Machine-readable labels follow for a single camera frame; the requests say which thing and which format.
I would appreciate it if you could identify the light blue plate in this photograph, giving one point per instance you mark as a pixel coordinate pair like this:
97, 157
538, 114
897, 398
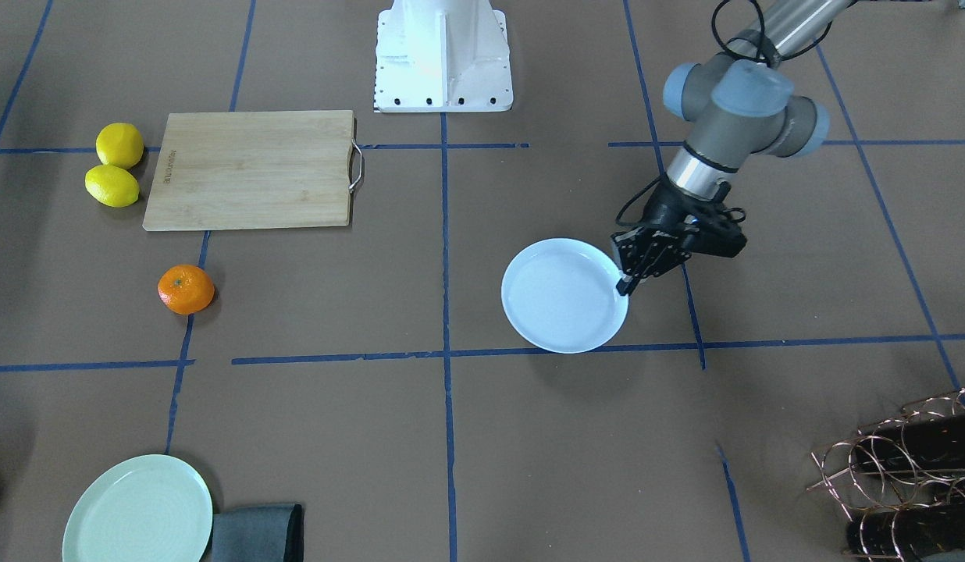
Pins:
561, 295

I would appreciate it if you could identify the dark green wine bottle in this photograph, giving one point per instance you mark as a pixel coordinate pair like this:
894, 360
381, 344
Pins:
935, 533
936, 446

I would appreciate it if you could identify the pale green plate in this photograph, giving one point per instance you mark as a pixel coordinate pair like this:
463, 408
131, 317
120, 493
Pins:
153, 507

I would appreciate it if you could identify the copper wire bottle rack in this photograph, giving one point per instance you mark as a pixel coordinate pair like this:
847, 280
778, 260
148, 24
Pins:
857, 493

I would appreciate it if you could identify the yellow lemon near board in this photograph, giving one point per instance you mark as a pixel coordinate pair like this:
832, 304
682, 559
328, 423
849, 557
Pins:
112, 186

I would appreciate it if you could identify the dark grey folded cloth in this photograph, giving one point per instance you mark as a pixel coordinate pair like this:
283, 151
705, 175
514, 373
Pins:
269, 532

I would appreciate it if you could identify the yellow lemon far side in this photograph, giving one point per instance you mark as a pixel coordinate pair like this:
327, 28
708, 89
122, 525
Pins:
120, 145

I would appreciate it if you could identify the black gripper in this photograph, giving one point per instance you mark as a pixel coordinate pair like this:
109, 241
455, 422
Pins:
664, 210

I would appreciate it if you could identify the dark green wine bottle middle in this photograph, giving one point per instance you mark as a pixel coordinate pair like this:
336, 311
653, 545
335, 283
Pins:
936, 446

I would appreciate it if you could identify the dark green wine bottle front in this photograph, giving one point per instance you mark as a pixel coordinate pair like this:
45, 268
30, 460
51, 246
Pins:
935, 533

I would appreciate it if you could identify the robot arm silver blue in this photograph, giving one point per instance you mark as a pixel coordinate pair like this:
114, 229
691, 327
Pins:
739, 105

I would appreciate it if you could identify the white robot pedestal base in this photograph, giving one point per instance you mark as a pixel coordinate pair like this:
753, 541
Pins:
442, 56

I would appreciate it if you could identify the wooden cutting board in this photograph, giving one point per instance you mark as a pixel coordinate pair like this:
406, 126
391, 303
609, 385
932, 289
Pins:
254, 170

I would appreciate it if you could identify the orange mandarin fruit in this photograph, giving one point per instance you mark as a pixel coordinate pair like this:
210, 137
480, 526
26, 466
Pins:
186, 289

